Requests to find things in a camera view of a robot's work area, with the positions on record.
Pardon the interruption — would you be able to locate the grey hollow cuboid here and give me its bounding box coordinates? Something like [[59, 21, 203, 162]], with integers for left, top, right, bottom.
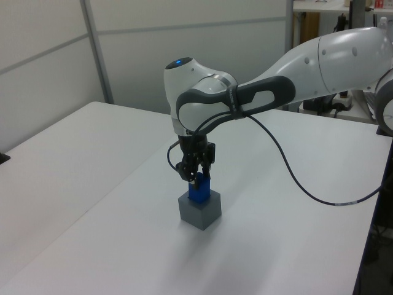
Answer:
[[177, 190, 223, 232]]

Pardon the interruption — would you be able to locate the grey partition post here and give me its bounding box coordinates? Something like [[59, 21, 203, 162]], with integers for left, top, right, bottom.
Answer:
[[284, 0, 295, 53]]

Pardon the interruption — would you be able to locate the blue block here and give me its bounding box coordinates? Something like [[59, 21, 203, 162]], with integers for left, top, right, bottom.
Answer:
[[187, 172, 212, 205]]

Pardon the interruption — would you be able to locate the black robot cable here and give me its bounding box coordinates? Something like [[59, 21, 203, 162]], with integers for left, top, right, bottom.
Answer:
[[166, 112, 385, 207]]

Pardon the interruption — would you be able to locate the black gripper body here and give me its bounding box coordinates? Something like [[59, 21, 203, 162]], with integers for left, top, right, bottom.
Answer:
[[177, 135, 217, 163]]

